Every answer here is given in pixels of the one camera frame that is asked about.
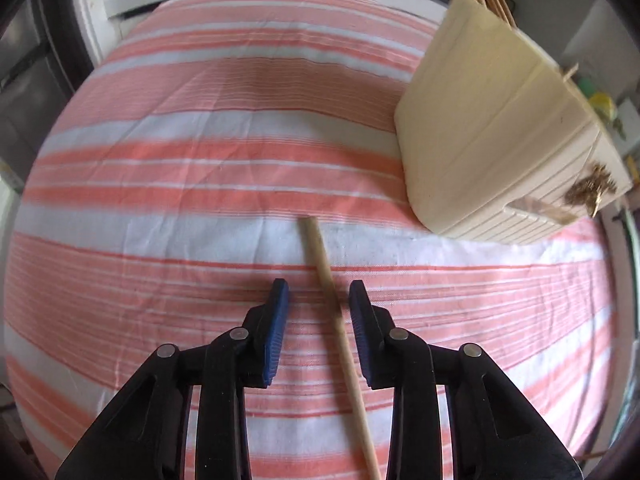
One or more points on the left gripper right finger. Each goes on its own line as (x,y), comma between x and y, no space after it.
(371,325)

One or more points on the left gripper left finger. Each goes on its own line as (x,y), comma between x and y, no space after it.
(266,326)

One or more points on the wooden chopstick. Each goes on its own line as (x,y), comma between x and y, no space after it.
(314,243)

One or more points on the pink striped tablecloth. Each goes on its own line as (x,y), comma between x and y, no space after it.
(166,200)

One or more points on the cream ribbed utensil holder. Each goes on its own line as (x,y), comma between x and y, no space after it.
(498,145)

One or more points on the yellow green plastic bag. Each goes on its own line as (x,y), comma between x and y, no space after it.
(602,103)

